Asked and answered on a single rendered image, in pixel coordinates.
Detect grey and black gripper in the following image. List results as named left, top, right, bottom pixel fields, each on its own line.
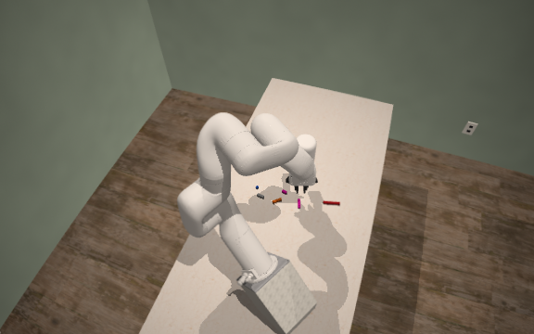
left=286, top=167, right=318, bottom=194

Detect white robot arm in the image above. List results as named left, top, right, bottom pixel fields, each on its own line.
left=177, top=112, right=316, bottom=286

